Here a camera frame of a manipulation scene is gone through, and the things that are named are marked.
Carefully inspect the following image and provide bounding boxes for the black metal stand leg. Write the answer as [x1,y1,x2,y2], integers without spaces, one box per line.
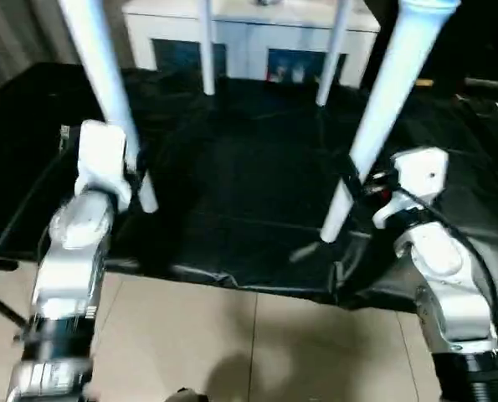
[0,257,28,332]

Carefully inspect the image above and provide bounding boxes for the white cabinet with glass doors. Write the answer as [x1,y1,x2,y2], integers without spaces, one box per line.
[122,0,382,89]

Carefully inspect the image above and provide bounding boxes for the white plastic table leg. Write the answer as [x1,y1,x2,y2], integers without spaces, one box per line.
[198,0,217,96]
[58,0,160,214]
[321,8,446,244]
[316,0,352,108]

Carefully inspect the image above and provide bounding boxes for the grey curtain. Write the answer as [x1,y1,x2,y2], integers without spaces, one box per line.
[0,0,135,100]

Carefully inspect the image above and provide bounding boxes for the black right camera cable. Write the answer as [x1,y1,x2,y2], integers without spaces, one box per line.
[393,183,498,361]

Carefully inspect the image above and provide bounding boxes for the black plastic mat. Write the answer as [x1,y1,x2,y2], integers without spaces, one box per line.
[0,62,498,313]

